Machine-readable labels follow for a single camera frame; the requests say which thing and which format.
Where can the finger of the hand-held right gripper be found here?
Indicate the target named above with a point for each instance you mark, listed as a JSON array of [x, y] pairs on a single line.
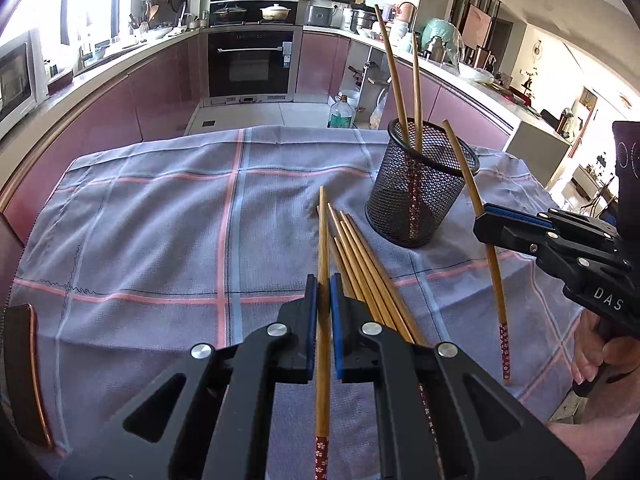
[[510, 235], [515, 214]]

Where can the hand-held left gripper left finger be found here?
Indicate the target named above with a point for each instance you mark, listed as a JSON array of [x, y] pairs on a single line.
[[311, 330]]

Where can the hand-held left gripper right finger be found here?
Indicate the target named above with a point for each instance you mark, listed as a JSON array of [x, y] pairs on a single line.
[[337, 330]]

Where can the wooden chopstick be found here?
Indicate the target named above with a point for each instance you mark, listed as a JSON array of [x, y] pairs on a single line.
[[392, 70], [324, 240], [495, 285]]

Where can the bunch of wooden chopsticks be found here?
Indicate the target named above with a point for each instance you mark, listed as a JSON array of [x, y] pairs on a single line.
[[370, 280]]

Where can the black mesh utensil holder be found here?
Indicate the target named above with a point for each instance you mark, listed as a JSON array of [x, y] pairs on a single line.
[[395, 200]]

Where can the person's right forearm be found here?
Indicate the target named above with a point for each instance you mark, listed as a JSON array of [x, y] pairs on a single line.
[[590, 440]]

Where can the person's right hand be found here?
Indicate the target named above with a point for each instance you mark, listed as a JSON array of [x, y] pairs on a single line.
[[620, 365]]

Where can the white side cabinet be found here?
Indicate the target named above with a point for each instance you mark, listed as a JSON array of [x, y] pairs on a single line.
[[535, 152]]

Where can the white bowl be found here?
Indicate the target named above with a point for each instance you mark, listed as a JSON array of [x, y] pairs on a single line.
[[475, 73]]

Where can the plaid grey tablecloth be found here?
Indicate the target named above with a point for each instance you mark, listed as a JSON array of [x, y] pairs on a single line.
[[150, 240]]

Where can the mint green food cover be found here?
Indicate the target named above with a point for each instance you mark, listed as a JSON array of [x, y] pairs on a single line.
[[442, 37]]

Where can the green plastic bottle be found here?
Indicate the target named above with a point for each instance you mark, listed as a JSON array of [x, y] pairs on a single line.
[[341, 115]]

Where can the pink kettle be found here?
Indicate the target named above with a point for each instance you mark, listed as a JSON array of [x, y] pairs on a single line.
[[406, 11]]

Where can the steel stock pot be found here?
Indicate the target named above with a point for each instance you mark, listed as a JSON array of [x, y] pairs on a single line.
[[364, 20]]

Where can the black built-in oven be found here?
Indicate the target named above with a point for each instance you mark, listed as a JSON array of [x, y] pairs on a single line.
[[250, 67]]

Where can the silver rice cooker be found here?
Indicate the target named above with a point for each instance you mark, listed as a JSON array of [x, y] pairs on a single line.
[[318, 14]]

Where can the pink kitchen cabinets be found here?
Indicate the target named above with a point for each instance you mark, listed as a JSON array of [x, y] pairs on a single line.
[[160, 90]]

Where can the dark brown chair back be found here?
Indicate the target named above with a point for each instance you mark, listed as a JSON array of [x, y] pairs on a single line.
[[22, 370]]

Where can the white casserole pot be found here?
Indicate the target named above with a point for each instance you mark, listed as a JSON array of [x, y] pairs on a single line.
[[275, 12]]

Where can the black pot with glass lid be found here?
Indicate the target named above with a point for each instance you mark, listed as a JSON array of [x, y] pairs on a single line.
[[230, 11]]

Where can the hanging frying pan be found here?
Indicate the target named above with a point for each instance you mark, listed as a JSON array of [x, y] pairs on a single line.
[[179, 2]]

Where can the white microwave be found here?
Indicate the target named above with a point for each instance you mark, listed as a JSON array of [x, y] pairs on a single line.
[[17, 80]]

